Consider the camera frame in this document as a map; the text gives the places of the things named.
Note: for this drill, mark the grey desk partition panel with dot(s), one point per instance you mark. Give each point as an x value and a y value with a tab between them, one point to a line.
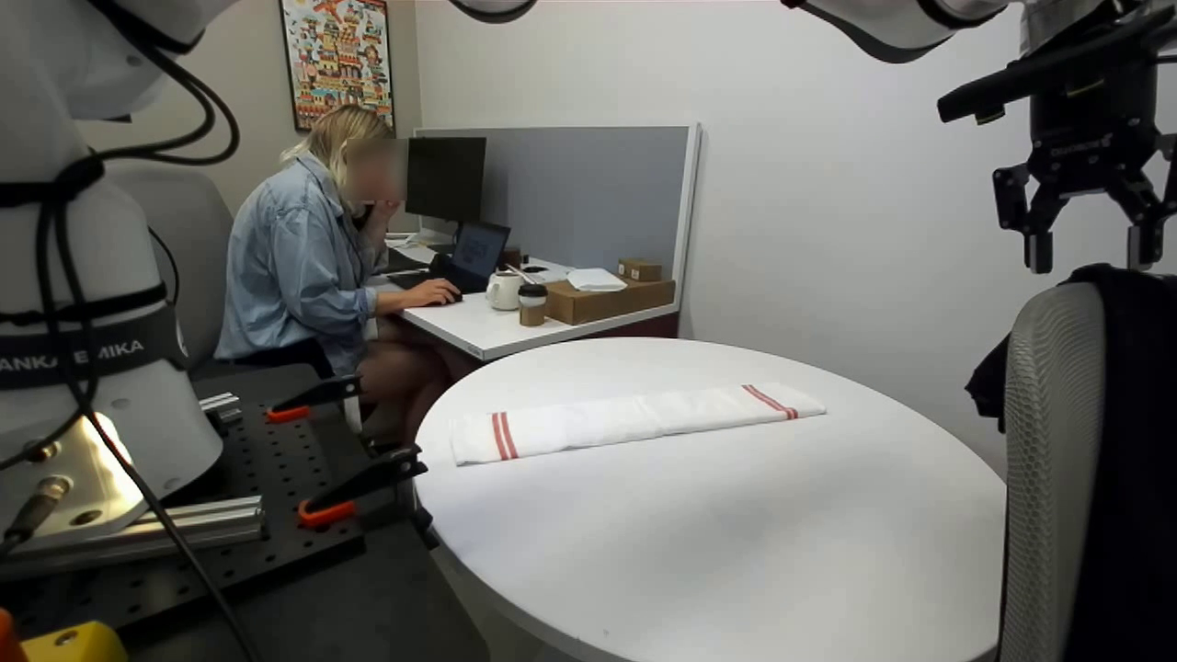
589	196

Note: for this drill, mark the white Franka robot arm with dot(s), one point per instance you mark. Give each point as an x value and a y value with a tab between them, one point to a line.
75	244

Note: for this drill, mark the grey high-back desk chair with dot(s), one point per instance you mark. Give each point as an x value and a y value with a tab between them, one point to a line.
185	244

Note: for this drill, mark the silver metal rail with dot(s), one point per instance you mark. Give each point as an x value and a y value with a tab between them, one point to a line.
185	520

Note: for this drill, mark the colourful wall poster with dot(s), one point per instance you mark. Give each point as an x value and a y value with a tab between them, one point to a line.
335	60

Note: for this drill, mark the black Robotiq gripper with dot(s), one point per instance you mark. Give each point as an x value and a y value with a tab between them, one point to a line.
1090	114

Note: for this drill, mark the woman in denim shirt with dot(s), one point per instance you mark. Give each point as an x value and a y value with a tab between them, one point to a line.
295	259

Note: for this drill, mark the small cardboard box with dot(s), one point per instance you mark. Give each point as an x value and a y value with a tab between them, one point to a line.
642	269

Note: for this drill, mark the yellow tool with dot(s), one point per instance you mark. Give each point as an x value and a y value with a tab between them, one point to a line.
75	641

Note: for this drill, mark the white towel with red stripes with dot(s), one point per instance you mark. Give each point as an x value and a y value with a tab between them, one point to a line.
613	425

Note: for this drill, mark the white round table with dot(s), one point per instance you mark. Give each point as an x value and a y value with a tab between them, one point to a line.
736	553

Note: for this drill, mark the white ceramic mug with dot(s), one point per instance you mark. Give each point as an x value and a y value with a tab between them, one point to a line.
507	292

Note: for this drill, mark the black computer monitor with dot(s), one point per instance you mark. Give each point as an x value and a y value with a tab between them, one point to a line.
443	177

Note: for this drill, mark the large open cardboard box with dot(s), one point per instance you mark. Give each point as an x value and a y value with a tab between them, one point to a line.
613	303

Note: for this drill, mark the brown paper coffee cup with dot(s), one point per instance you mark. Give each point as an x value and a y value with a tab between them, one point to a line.
531	305

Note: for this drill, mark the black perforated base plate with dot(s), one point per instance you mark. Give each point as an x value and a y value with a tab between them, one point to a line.
258	471

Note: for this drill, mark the white office desk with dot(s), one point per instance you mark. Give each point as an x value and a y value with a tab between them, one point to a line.
491	332

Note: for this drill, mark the grey mesh office chair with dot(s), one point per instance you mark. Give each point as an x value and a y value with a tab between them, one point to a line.
1049	492

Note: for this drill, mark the black clamp with orange tip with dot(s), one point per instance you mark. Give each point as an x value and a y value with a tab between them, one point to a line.
363	483
315	399

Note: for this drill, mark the black laptop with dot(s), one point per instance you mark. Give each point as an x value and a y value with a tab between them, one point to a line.
477	255

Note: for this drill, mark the white paper sheet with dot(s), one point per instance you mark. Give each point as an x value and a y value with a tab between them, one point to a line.
599	282

